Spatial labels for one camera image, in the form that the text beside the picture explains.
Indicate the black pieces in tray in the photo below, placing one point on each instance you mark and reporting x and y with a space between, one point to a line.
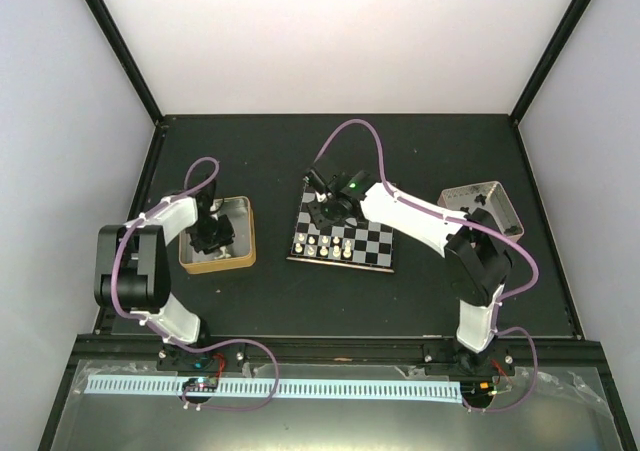
499 207

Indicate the right black frame post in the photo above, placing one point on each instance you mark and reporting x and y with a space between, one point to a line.
560 37

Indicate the black frame post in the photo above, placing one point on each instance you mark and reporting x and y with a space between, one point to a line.
560 37
111 32

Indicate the gold tin tray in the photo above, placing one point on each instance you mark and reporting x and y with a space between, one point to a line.
243 248

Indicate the white pieces in tin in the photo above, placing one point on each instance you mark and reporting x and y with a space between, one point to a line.
221 254

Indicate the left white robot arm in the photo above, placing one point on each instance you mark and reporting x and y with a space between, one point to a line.
132 275

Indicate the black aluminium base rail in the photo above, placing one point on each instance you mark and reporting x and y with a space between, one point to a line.
435 354

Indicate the light blue slotted cable duct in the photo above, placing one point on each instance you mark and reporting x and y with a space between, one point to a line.
263 388

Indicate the pink mesh tray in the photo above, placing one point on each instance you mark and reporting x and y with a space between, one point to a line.
451 198

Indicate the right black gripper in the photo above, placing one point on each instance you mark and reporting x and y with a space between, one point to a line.
319 219

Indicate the black and white chessboard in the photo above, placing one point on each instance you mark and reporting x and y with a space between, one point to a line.
373 244

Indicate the left circuit board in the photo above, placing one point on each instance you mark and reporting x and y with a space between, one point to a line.
200 384

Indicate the right circuit board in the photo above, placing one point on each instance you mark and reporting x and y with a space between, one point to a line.
484 388

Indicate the left black frame post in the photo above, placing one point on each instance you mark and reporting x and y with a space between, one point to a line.
111 32

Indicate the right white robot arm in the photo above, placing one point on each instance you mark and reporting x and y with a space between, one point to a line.
477 259

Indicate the circuit board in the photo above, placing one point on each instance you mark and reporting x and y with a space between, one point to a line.
484 388
200 384

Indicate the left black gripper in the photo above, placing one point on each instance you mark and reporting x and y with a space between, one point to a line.
225 239

